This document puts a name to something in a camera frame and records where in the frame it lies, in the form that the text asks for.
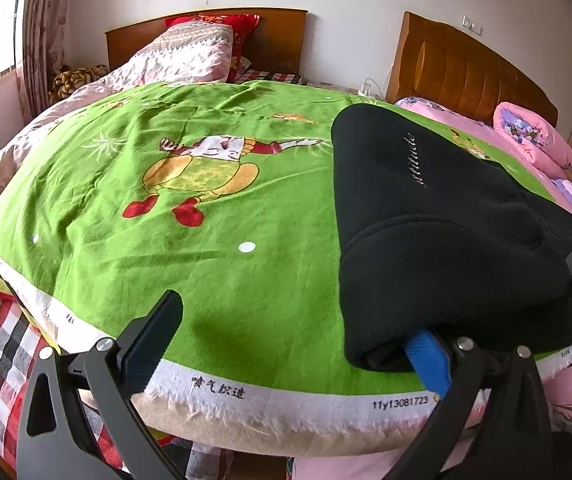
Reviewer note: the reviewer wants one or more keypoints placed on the green printed blanket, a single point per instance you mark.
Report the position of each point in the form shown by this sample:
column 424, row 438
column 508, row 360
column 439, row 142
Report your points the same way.
column 215, row 270

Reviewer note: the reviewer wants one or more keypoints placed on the plain wooden headboard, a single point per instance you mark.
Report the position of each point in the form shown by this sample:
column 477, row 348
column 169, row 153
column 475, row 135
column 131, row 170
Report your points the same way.
column 281, row 40

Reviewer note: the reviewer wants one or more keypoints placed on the red floral pillow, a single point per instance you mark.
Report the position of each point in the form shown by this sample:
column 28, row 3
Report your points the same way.
column 243, row 30

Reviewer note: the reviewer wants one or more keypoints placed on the white charger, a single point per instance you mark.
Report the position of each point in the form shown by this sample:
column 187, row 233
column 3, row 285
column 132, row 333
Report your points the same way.
column 366, row 89

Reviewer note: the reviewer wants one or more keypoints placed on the tiger plush toy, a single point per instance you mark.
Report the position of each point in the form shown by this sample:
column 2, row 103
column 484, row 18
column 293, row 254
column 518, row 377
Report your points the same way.
column 73, row 80

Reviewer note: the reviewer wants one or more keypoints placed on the pale pink floral quilt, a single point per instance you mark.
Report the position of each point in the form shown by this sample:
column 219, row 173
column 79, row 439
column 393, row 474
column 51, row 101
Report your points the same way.
column 180, row 55

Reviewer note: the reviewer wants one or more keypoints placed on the pink folded quilt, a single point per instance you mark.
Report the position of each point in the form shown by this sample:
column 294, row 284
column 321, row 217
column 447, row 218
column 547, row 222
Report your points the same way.
column 541, row 145

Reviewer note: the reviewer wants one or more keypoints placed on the white wall socket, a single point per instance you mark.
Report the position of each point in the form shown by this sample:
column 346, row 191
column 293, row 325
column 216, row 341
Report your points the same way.
column 471, row 25

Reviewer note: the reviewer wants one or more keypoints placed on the pink floral curtain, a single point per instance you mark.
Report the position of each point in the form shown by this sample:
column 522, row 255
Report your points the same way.
column 45, row 20

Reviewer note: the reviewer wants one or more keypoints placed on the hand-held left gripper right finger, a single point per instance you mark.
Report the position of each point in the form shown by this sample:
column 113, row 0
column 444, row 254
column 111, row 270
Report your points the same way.
column 428, row 360

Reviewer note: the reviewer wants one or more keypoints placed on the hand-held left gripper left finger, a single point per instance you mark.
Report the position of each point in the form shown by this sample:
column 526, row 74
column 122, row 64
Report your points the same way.
column 155, row 330

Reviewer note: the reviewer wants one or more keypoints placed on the nightstand with floral cloth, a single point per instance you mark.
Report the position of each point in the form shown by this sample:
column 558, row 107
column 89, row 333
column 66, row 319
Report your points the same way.
column 336, row 85

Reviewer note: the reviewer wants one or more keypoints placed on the black pants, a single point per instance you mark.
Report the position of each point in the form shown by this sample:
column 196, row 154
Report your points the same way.
column 416, row 220

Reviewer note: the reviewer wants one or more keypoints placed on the right wooden headboard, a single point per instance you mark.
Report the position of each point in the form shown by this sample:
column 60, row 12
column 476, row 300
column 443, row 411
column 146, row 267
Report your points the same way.
column 466, row 70

